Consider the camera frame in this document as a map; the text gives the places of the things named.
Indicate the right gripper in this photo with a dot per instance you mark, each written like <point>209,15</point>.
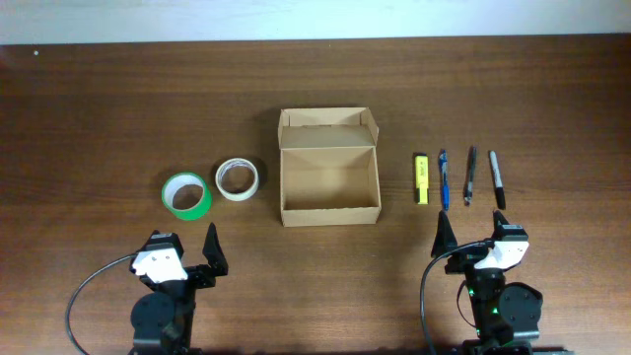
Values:
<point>463,264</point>

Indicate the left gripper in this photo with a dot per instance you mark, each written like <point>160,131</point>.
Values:
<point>195,276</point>

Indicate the green tape roll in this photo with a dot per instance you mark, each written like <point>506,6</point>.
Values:
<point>177,182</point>

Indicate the blue pen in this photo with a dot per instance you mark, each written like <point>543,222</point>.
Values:
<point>445,189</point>

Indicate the yellow highlighter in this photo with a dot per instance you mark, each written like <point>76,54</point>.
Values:
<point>421,165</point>

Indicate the beige tape roll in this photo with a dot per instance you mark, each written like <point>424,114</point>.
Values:
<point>237,163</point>

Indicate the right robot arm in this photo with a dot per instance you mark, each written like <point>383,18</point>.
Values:
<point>505,315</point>

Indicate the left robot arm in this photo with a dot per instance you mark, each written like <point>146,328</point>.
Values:
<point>163,319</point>

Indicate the black marker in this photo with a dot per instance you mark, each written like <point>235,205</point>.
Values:
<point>498,184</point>

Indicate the black pen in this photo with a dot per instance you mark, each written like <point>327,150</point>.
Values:
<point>470,174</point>

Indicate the cardboard box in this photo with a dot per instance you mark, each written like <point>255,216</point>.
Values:
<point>329,171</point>

